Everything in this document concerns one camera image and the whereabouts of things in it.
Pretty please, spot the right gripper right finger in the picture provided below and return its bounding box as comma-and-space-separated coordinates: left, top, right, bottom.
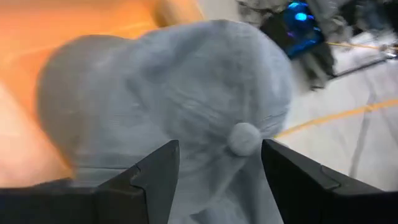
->
261, 139, 398, 224

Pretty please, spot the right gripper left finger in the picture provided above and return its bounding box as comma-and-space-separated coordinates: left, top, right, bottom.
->
96, 139, 181, 224

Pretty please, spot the grey baseball cap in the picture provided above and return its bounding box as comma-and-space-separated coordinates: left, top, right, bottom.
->
35, 19, 295, 224

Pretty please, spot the orange translucent plastic bin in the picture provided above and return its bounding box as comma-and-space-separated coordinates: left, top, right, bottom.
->
0, 0, 205, 189

